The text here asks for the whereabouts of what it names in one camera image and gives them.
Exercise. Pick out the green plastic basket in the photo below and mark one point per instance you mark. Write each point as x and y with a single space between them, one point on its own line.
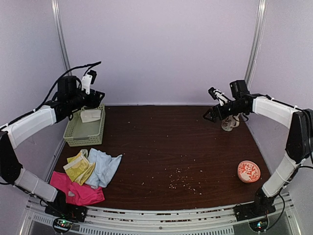
79 133

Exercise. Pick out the left aluminium frame post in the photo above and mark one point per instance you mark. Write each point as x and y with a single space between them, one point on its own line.
56 13

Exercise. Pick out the aluminium frame post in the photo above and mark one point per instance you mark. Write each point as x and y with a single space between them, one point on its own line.
56 13
256 42

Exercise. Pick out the cream white towel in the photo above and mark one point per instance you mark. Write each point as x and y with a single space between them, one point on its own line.
90 115

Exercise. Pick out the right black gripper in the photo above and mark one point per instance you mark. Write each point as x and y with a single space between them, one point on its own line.
214 110

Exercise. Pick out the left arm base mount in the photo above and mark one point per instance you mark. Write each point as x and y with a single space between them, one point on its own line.
67 211

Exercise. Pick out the red white patterned bowl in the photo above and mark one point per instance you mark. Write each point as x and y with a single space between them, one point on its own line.
248 172

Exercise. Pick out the yellow patterned towel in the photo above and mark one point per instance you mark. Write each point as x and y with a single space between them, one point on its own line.
79 168

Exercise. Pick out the right aluminium frame post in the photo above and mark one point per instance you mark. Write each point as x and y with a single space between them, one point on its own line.
256 42

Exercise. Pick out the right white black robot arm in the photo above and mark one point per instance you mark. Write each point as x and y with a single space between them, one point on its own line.
299 145

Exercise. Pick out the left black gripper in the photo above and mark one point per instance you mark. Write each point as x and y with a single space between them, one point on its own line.
95 100

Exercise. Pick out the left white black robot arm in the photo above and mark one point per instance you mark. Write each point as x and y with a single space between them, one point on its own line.
15 133

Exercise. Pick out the light blue towel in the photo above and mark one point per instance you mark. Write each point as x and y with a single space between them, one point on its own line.
105 168

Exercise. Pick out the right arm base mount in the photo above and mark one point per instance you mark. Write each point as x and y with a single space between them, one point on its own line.
253 210

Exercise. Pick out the aluminium front rail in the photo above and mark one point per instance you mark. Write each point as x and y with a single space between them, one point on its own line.
204 221

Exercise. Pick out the cream patterned mug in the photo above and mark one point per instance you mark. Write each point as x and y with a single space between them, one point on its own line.
230 123

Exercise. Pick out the pink towel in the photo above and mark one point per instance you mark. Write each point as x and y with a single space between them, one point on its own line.
76 194

